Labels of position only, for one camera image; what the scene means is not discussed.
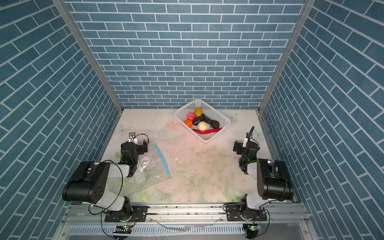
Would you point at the clear zip top bag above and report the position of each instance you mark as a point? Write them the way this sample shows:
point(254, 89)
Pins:
point(151, 170)

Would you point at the red chili pepper toy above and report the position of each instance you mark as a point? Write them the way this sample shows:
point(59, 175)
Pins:
point(207, 131)

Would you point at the cream white bun toy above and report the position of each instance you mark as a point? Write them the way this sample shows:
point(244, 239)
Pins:
point(203, 126)

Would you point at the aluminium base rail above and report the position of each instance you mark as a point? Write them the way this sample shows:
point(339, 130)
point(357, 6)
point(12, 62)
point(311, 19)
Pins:
point(190, 221)

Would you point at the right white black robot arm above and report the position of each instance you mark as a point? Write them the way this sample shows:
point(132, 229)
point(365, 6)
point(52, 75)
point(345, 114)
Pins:
point(273, 183)

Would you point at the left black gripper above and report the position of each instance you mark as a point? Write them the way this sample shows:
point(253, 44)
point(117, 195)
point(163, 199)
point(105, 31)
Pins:
point(142, 148)

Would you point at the black avocado toy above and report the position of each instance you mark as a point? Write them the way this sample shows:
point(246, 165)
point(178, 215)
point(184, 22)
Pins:
point(197, 121)

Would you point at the dark round crinkled food toy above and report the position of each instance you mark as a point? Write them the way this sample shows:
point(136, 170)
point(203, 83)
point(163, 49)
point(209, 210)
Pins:
point(214, 124)

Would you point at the yellow potato toy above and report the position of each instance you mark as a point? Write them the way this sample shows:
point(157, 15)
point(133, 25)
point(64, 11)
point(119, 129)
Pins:
point(198, 112)

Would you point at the orange crinkled food toy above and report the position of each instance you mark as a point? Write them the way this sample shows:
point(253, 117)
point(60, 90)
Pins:
point(188, 123)

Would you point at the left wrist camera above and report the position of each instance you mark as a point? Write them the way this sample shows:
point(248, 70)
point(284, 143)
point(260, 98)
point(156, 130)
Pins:
point(133, 138)

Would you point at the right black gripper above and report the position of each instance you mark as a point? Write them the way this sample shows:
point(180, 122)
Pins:
point(237, 147)

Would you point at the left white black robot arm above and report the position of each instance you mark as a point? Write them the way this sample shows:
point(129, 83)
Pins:
point(88, 184)

